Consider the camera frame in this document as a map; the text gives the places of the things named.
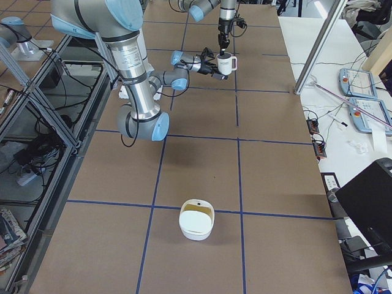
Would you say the white power strip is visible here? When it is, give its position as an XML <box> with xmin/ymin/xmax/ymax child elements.
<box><xmin>17</xmin><ymin>171</ymin><xmax>37</xmax><ymax>187</ymax></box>

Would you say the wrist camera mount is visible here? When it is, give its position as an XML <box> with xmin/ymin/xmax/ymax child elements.
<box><xmin>200</xmin><ymin>47</ymin><xmax>215</xmax><ymax>61</ymax></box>
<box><xmin>233</xmin><ymin>18</ymin><xmax>247</xmax><ymax>29</ymax></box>

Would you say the lower teach pendant tablet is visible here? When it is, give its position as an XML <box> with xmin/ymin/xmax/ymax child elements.
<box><xmin>349</xmin><ymin>97</ymin><xmax>391</xmax><ymax>134</ymax></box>

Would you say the orange connector box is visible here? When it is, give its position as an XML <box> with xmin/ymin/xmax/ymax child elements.
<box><xmin>306</xmin><ymin>118</ymin><xmax>319</xmax><ymax>135</ymax></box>
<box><xmin>312</xmin><ymin>140</ymin><xmax>327</xmax><ymax>160</ymax></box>

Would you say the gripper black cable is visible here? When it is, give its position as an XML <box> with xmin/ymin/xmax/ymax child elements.
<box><xmin>231</xmin><ymin>12</ymin><xmax>247</xmax><ymax>38</ymax></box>
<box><xmin>119</xmin><ymin>51</ymin><xmax>197</xmax><ymax>147</ymax></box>

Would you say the magazine stack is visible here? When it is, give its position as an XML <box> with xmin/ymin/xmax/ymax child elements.
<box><xmin>1</xmin><ymin>207</ymin><xmax>28</xmax><ymax>274</ymax></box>

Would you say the aluminium frame post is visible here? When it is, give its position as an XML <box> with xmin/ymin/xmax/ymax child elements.
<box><xmin>294</xmin><ymin>0</ymin><xmax>347</xmax><ymax>95</ymax></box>

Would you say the near orange connector box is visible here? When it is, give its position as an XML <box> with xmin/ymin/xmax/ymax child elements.
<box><xmin>312</xmin><ymin>140</ymin><xmax>327</xmax><ymax>160</ymax></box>

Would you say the far orange connector box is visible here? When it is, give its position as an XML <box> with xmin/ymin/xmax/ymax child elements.
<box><xmin>306</xmin><ymin>118</ymin><xmax>319</xmax><ymax>135</ymax></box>

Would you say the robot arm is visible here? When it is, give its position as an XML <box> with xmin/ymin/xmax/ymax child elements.
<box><xmin>177</xmin><ymin>0</ymin><xmax>236</xmax><ymax>55</ymax></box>
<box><xmin>51</xmin><ymin>1</ymin><xmax>227</xmax><ymax>141</ymax></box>

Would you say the aluminium side frame rail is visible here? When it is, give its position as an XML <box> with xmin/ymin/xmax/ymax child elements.
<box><xmin>1</xmin><ymin>36</ymin><xmax>116</xmax><ymax>293</ymax></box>

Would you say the teach pendant tablet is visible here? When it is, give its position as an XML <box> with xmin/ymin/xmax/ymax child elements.
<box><xmin>339</xmin><ymin>68</ymin><xmax>377</xmax><ymax>99</ymax></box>
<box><xmin>349</xmin><ymin>97</ymin><xmax>391</xmax><ymax>134</ymax></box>

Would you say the white ribbed HOME mug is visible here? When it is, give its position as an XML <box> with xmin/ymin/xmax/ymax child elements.
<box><xmin>216</xmin><ymin>53</ymin><xmax>238</xmax><ymax>75</ymax></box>

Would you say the upper teach pendant tablet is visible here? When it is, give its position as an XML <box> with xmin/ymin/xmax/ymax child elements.
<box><xmin>339</xmin><ymin>68</ymin><xmax>377</xmax><ymax>99</ymax></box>

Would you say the black monitor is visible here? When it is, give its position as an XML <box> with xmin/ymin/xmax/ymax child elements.
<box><xmin>336</xmin><ymin>157</ymin><xmax>391</xmax><ymax>255</ymax></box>

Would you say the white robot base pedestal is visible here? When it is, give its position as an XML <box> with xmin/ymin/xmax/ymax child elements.
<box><xmin>118</xmin><ymin>30</ymin><xmax>163</xmax><ymax>102</ymax></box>

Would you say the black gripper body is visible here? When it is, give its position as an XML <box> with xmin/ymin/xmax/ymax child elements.
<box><xmin>196</xmin><ymin>61</ymin><xmax>216</xmax><ymax>75</ymax></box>
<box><xmin>218</xmin><ymin>18</ymin><xmax>232</xmax><ymax>42</ymax></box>

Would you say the cream plastic bin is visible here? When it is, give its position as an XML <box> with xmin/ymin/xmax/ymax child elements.
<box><xmin>178</xmin><ymin>199</ymin><xmax>215</xmax><ymax>241</ymax></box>

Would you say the white paper slip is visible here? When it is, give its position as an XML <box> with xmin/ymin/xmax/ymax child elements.
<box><xmin>372</xmin><ymin>129</ymin><xmax>387</xmax><ymax>153</ymax></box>

